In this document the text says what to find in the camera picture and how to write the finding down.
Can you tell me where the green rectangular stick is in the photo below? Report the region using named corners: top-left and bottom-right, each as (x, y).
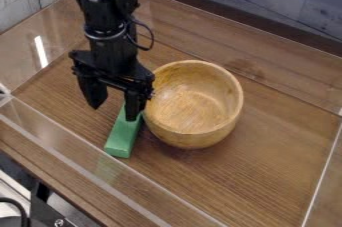
top-left (104, 107), bottom-right (142, 158)

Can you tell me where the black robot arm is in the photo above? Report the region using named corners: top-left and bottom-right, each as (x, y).
top-left (69, 0), bottom-right (154, 121)

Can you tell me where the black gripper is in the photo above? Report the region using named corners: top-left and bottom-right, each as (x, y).
top-left (69, 27), bottom-right (153, 122)

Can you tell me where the black cable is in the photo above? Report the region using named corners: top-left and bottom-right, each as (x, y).
top-left (0, 197), bottom-right (30, 227)

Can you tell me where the clear acrylic front wall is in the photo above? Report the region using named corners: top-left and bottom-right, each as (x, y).
top-left (0, 95), bottom-right (227, 227)

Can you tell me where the round wooden bowl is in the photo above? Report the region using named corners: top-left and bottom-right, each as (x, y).
top-left (142, 60), bottom-right (244, 149)

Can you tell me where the black table leg bracket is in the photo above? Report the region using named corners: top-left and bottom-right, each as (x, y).
top-left (29, 182), bottom-right (73, 227)

